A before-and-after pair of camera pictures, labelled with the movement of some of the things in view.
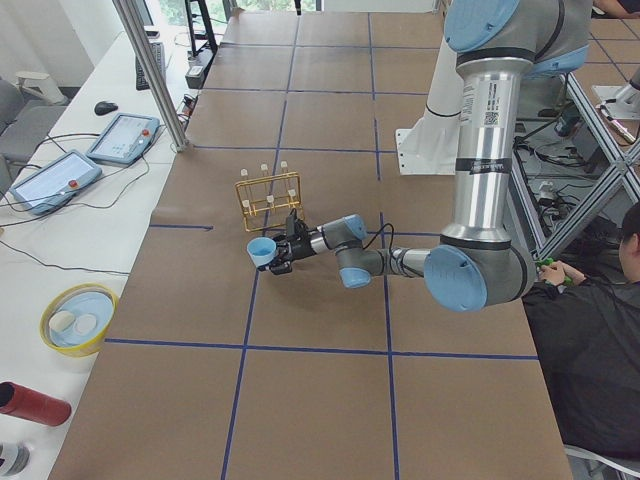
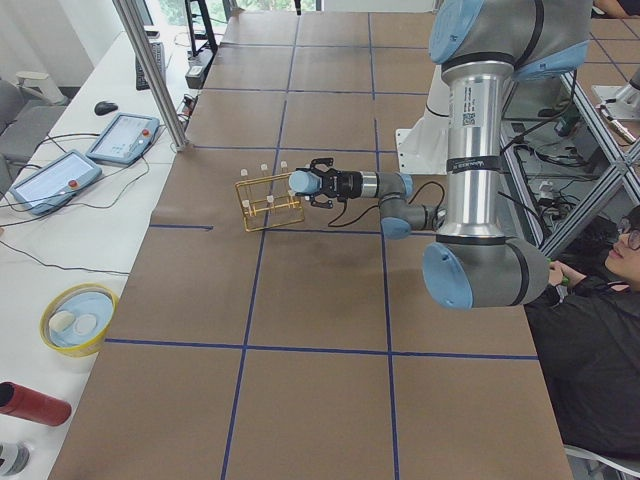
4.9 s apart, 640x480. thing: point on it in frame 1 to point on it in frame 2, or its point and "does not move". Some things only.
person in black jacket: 588,331 does not move
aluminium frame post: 143,51 does not move
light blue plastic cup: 261,250 to 304,181
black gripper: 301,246 to 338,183
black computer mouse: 103,107 does not move
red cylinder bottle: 31,404 does not move
